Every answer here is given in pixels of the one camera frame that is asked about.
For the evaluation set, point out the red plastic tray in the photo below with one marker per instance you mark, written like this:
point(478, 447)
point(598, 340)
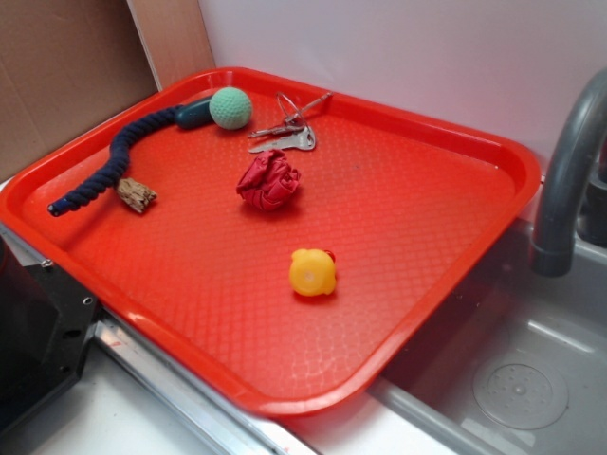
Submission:
point(406, 204)

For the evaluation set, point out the yellow rubber duck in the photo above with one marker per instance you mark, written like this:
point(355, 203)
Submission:
point(312, 272)

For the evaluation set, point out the crumpled red cloth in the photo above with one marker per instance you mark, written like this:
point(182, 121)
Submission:
point(269, 182)

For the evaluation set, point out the green textured ball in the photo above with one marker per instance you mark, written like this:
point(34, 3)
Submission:
point(231, 108)

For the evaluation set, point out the brown wood piece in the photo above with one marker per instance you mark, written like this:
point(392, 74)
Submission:
point(135, 195)

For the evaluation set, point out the grey faucet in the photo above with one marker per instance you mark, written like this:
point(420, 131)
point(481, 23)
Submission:
point(573, 200)

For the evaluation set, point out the grey sink basin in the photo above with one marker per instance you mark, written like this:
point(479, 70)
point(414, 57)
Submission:
point(511, 362)

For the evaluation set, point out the brown cardboard panel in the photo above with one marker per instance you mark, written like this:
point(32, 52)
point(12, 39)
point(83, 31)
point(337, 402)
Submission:
point(66, 67)

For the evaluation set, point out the silver keys on ring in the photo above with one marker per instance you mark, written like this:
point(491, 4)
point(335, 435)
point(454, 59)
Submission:
point(294, 132)

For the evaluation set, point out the navy blue rope toy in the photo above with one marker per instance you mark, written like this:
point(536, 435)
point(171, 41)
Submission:
point(185, 116)

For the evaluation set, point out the black metal bracket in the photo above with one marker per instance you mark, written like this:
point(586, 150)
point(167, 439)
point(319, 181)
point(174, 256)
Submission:
point(47, 320)

